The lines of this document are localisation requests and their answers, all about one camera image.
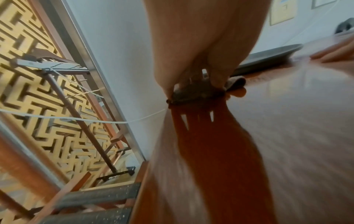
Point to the person's left hand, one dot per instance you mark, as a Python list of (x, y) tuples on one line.
[(202, 32)]

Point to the person's right hand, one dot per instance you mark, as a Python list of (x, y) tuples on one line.
[(337, 52)]

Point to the brown cleaning cloth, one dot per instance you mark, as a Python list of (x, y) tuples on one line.
[(199, 93)]

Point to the round grey metal tray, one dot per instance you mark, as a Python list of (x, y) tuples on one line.
[(271, 56)]

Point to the red wooden table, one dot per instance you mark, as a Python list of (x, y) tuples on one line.
[(290, 131)]

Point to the wooden folding luggage rack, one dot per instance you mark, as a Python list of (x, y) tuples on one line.
[(72, 107)]

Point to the gold lattice screen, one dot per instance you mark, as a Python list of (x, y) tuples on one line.
[(27, 87)]

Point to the beige wall plate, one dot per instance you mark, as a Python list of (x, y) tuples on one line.
[(282, 13)]

